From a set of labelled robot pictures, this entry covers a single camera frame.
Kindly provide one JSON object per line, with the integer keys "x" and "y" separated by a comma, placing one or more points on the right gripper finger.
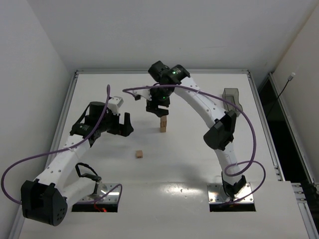
{"x": 153, "y": 110}
{"x": 163, "y": 112}

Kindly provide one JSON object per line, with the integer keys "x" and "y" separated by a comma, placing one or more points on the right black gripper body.
{"x": 154, "y": 108}

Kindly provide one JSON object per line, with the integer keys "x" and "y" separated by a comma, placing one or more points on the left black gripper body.
{"x": 119, "y": 127}

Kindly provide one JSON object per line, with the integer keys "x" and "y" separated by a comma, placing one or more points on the dark long wood block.
{"x": 163, "y": 124}

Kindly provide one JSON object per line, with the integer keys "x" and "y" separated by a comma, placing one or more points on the grey transparent plastic bin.
{"x": 232, "y": 95}

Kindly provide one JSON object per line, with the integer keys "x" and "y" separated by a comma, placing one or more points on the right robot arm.
{"x": 221, "y": 123}

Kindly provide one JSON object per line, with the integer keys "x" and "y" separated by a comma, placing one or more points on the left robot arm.
{"x": 46, "y": 199}

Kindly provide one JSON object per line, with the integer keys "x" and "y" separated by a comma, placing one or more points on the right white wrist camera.
{"x": 142, "y": 93}

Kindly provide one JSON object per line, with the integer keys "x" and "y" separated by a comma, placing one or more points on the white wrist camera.
{"x": 114, "y": 104}
{"x": 142, "y": 93}

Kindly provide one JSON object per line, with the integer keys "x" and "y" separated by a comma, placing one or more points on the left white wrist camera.
{"x": 114, "y": 104}

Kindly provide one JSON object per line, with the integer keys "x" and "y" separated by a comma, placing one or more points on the aluminium table frame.
{"x": 165, "y": 154}

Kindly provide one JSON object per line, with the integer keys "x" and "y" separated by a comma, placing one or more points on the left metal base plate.
{"x": 106, "y": 194}

